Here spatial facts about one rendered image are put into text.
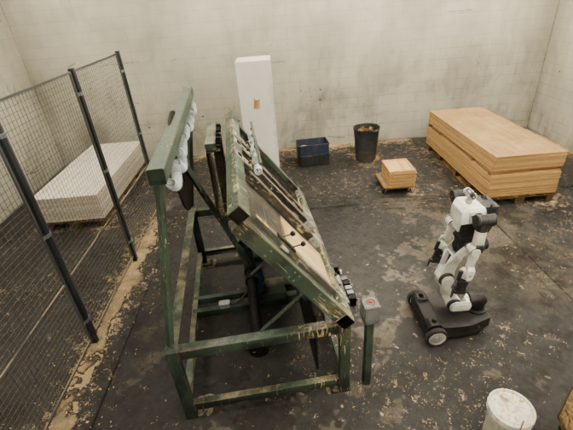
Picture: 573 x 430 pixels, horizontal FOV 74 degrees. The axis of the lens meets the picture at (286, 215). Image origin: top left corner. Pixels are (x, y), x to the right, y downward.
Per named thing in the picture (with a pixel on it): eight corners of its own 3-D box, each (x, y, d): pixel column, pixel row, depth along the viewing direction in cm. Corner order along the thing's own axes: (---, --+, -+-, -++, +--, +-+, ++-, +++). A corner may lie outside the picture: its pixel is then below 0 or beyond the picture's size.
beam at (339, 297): (344, 330, 284) (355, 322, 282) (334, 322, 279) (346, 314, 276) (295, 197, 474) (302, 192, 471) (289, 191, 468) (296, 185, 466)
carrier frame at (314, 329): (350, 391, 323) (351, 321, 281) (187, 420, 311) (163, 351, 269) (303, 246, 512) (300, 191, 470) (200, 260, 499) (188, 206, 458)
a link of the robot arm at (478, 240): (477, 247, 316) (483, 225, 305) (484, 257, 305) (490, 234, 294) (463, 248, 317) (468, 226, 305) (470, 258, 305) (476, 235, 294)
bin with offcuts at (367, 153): (381, 162, 734) (383, 130, 701) (355, 165, 733) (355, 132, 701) (374, 153, 778) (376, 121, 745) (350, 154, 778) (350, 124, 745)
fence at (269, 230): (332, 294, 299) (337, 292, 298) (251, 220, 255) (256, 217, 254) (331, 290, 304) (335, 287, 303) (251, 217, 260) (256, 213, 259)
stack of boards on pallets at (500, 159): (553, 200, 566) (570, 151, 526) (483, 206, 565) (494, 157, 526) (475, 144, 778) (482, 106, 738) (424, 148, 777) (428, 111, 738)
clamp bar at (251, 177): (315, 249, 352) (336, 234, 347) (226, 161, 297) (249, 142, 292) (314, 243, 361) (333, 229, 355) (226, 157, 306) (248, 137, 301)
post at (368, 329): (370, 384, 327) (374, 322, 289) (363, 385, 327) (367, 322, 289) (368, 378, 332) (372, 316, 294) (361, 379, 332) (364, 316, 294)
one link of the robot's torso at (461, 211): (477, 222, 342) (484, 186, 324) (496, 243, 313) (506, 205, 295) (444, 224, 342) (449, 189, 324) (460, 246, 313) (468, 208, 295)
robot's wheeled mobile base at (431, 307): (468, 299, 402) (474, 274, 385) (494, 337, 357) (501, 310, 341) (408, 304, 402) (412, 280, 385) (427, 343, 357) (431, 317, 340)
